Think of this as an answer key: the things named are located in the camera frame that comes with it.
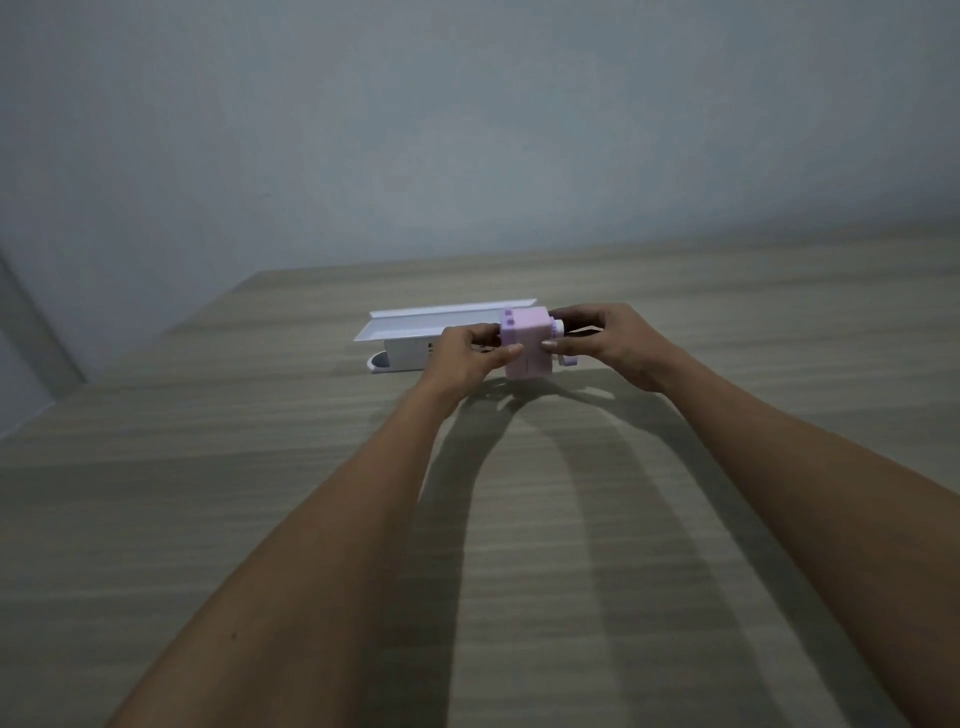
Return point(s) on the pink pencil sharpener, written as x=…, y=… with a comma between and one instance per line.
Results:
x=529, y=342

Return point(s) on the person's right hand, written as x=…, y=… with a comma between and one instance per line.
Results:
x=616, y=346

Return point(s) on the person's left hand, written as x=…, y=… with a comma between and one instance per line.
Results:
x=452, y=358

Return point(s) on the person's left forearm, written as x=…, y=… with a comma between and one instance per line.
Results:
x=292, y=555

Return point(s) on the person's right thumb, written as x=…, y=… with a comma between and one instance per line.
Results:
x=568, y=343

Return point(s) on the person's left thumb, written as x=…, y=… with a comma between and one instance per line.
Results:
x=501, y=355

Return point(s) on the white open box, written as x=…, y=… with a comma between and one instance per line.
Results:
x=420, y=337

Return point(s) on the person's right forearm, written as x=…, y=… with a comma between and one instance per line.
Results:
x=810, y=510

